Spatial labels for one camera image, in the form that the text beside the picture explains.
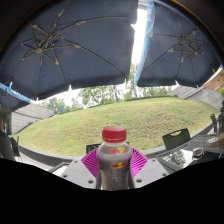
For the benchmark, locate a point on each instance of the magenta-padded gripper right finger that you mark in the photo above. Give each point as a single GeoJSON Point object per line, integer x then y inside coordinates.
{"type": "Point", "coordinates": [150, 170]}

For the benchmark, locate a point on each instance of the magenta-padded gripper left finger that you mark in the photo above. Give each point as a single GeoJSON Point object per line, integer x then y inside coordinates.
{"type": "Point", "coordinates": [81, 171]}

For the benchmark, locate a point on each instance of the red-capped drink bottle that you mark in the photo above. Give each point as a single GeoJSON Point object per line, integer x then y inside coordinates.
{"type": "Point", "coordinates": [114, 165]}

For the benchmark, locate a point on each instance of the wicker-edged glass table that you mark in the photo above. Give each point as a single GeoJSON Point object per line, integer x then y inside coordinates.
{"type": "Point", "coordinates": [186, 160]}

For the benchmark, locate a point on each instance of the small dark wicker chair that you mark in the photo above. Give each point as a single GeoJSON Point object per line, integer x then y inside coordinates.
{"type": "Point", "coordinates": [176, 138]}

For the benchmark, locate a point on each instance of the small glass ashtray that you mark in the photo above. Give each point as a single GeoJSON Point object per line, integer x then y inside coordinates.
{"type": "Point", "coordinates": [197, 151]}

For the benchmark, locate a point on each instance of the grey-roofed building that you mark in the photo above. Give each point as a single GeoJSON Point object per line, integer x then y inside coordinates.
{"type": "Point", "coordinates": [31, 116]}
{"type": "Point", "coordinates": [200, 95]}

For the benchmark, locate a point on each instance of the person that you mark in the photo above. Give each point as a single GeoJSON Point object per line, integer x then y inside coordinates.
{"type": "Point", "coordinates": [5, 143]}

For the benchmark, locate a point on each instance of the large navy parasol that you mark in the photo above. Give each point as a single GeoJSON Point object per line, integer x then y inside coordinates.
{"type": "Point", "coordinates": [76, 50]}

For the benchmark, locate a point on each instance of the navy parasol with blue edge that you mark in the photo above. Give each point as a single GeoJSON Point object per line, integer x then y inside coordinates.
{"type": "Point", "coordinates": [180, 50]}

